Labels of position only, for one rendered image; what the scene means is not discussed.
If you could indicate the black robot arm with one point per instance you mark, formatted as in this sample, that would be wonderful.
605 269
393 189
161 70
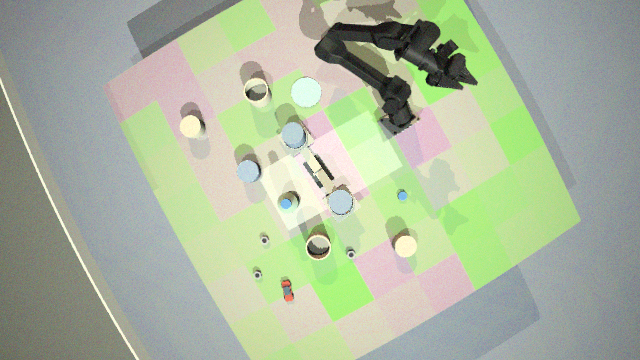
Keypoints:
410 43

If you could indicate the pale white round dish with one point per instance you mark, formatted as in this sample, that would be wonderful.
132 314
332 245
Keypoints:
306 92

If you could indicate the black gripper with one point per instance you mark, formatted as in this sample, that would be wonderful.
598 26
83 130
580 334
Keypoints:
446 74

